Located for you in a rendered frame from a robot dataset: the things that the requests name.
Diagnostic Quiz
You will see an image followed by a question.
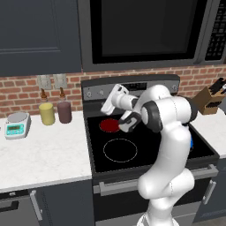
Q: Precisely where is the grey microwave oven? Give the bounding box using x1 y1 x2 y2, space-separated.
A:
77 0 226 73

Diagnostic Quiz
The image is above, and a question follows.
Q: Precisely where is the white kitchen scale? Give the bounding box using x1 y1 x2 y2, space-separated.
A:
4 111 32 140

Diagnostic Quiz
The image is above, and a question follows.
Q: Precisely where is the black stove with hob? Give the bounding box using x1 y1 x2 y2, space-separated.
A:
80 73 221 226

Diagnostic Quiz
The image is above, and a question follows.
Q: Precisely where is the grey oven door handle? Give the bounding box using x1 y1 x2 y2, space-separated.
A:
98 164 220 197

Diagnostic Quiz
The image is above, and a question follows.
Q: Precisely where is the dark grey wall cupboard door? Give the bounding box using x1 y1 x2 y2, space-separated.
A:
0 0 83 78

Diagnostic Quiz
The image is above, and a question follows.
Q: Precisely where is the black microwave door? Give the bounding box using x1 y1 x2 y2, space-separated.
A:
77 0 212 72

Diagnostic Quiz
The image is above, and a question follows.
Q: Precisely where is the black oven door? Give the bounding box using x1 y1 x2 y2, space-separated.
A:
92 168 220 226

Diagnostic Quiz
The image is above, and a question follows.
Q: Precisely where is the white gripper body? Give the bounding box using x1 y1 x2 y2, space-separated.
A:
100 83 128 117

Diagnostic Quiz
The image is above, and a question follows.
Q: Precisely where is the maroon sauce bottle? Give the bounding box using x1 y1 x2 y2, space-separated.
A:
56 87 73 124

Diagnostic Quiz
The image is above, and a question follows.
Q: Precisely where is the grey cupboard door handle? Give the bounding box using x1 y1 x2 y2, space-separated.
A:
29 189 44 222
201 179 217 206

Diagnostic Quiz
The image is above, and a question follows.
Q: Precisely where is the grey dishwasher front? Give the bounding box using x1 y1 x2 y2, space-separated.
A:
0 190 40 226

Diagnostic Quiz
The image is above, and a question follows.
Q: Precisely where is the dark grey base cupboard door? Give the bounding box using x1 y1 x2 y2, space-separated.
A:
34 179 95 226
192 158 226 223

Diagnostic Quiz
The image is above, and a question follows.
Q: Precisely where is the white wall outlet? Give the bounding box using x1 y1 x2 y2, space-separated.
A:
52 73 68 89
36 74 52 90

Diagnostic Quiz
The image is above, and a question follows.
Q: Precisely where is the yellow oil bottle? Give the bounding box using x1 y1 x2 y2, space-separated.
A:
38 88 57 126

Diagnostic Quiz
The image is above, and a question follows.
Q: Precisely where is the brown knife block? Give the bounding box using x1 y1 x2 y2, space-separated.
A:
193 77 226 116

